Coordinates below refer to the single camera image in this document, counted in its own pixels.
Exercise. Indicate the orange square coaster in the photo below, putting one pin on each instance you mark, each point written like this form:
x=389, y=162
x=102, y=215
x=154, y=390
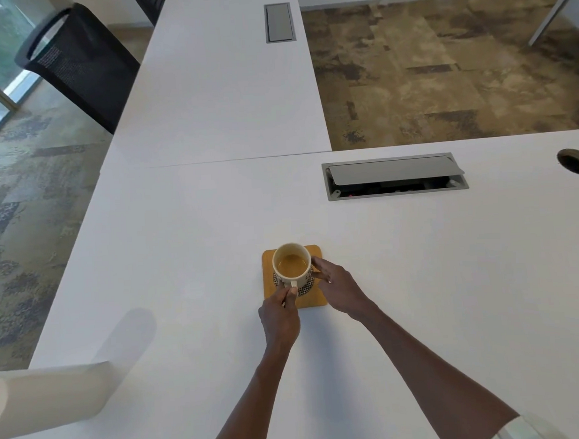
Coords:
x=312, y=300

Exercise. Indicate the coffee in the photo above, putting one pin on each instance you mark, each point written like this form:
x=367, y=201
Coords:
x=292, y=264

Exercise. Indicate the person's left hand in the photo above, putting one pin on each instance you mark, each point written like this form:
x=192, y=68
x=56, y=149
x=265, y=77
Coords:
x=277, y=320

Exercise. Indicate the black mesh office chair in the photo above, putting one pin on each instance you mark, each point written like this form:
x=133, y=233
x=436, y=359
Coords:
x=79, y=68

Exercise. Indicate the person's right thumb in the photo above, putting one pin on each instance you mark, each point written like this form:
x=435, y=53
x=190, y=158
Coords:
x=319, y=277

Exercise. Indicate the grey table leg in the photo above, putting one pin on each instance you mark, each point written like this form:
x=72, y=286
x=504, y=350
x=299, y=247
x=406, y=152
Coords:
x=556, y=10

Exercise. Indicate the white shirt sleeve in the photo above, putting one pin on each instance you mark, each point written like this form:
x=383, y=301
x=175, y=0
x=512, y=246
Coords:
x=526, y=429

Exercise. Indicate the person's right forearm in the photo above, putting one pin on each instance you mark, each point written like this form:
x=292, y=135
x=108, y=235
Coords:
x=435, y=378

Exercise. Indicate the person's left forearm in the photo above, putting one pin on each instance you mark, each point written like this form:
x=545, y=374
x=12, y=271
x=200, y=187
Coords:
x=252, y=405

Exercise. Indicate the cream patterned mug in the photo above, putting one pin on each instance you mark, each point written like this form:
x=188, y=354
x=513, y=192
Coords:
x=292, y=269

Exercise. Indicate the person's left thumb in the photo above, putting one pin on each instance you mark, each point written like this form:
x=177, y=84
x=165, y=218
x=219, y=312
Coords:
x=291, y=297

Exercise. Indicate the person's right hand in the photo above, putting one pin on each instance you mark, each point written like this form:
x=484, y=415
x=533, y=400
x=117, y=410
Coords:
x=343, y=291

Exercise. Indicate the white paper towel roll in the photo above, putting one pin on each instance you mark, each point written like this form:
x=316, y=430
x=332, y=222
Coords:
x=48, y=397

